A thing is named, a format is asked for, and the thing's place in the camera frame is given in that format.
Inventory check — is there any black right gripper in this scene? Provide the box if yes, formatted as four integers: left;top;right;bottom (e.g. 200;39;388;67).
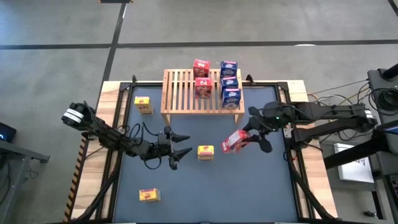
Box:
242;101;295;154

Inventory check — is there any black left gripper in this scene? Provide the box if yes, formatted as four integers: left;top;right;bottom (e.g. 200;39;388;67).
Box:
146;126;193;171

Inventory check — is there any yellow Corn Pops cereal box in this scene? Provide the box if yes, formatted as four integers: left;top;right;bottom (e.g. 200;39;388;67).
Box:
197;145;215;162
134;96;154;115
139;188;161;202

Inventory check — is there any red Froot Loops cereal box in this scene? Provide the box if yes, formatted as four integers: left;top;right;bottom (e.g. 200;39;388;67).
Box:
192;58;211;78
221;129;251;154
194;77;214;100

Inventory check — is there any blue Frosted Flakes cereal box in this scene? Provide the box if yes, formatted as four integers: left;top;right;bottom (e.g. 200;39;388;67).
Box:
220;60;239;78
220;76;239;91
221;88;242;110

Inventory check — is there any wooden slatted shelf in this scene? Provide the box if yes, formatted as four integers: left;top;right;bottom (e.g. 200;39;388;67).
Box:
160;68;246;125

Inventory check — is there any black metal beam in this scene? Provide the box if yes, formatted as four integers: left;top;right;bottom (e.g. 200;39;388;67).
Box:
323;129;398;170

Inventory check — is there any white board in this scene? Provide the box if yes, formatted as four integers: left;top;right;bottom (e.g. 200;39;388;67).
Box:
334;142;375;184

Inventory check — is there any yellow black hazard tape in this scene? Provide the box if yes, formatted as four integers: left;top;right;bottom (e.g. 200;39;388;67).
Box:
63;136;90;222

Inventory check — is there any grey equipment stand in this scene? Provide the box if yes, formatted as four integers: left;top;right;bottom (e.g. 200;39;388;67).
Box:
366;63;398;125

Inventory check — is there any dark desk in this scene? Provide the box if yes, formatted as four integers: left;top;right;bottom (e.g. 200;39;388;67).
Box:
0;122;50;218

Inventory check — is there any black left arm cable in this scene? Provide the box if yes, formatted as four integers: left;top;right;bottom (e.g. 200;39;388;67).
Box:
116;121;162;171

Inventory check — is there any black metal table frame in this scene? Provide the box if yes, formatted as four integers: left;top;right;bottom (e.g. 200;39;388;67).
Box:
63;74;338;224

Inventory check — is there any black cable coil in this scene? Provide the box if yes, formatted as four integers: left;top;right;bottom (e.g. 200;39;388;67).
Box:
369;88;398;114

